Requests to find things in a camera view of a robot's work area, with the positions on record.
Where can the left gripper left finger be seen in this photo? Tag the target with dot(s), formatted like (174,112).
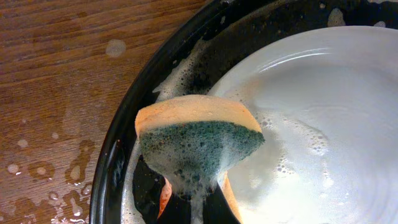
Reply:
(177,210)

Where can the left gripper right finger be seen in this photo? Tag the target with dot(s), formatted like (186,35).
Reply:
(216,209)

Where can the green yellow sponge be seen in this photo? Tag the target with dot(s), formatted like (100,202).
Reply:
(191,140)

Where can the grey-blue plate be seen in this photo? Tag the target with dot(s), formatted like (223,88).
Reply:
(326,101)

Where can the round black tray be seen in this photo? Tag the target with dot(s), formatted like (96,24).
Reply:
(234,30)

